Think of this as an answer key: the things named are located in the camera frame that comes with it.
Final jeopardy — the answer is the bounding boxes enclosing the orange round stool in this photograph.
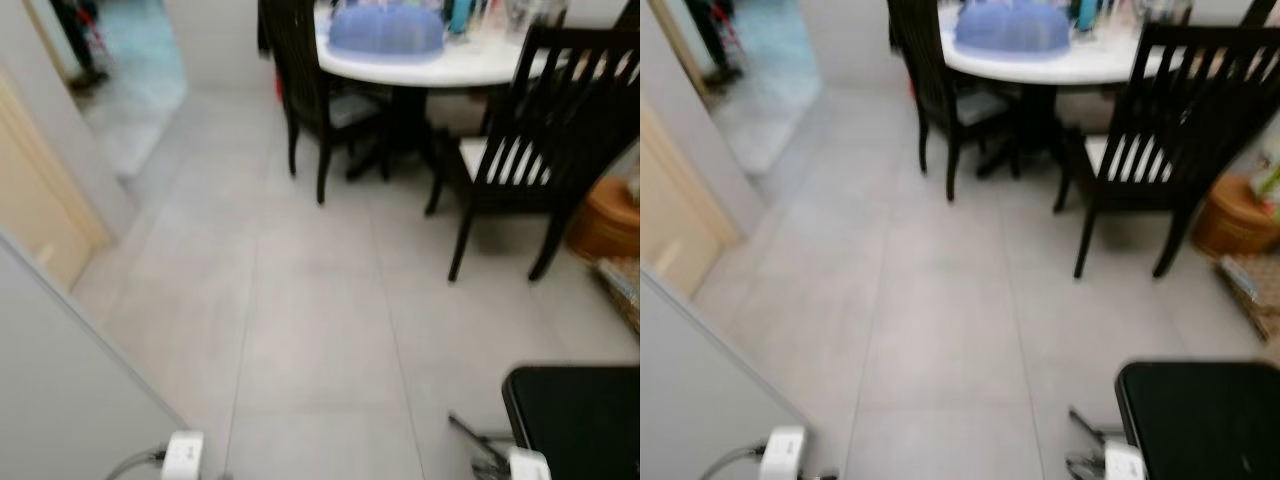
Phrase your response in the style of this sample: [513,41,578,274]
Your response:
[567,178,641,263]
[1192,175,1280,259]

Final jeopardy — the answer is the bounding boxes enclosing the patterned woven box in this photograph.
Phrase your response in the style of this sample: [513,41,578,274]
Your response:
[1215,255,1280,343]
[590,258,641,336]

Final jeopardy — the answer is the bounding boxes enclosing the grey panel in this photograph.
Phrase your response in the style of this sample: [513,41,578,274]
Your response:
[0,228,196,480]
[640,268,811,480]

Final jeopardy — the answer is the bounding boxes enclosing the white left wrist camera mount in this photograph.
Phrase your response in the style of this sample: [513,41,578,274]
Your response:
[760,427,807,480]
[162,430,207,480]

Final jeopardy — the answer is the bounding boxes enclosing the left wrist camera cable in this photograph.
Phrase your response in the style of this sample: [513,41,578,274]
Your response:
[700,445,766,480]
[105,448,166,480]

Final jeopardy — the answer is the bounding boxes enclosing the blue food cover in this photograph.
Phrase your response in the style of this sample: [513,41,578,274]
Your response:
[328,2,446,61]
[954,5,1071,59]

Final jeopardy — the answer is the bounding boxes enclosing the dark stand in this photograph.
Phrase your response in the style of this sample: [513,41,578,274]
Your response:
[683,0,743,91]
[48,0,109,93]

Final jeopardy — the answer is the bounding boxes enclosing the white round table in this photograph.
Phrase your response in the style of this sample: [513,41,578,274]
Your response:
[936,0,1251,181]
[312,0,641,183]

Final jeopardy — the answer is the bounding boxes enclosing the green and white item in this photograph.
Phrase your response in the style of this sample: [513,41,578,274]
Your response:
[1252,140,1280,216]

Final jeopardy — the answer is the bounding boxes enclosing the beige wooden door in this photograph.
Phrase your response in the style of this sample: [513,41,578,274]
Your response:
[640,100,741,299]
[0,75,113,293]

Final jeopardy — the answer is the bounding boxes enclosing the dark chair white cushion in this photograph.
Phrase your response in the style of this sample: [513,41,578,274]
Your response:
[1052,20,1280,279]
[425,22,641,283]

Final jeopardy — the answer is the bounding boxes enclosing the dark chair grey cushion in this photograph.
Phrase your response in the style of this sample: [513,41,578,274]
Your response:
[886,0,1021,201]
[258,0,396,206]

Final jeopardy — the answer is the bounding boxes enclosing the clear glass container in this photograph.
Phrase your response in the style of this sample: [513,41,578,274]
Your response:
[1128,0,1181,31]
[503,0,549,43]

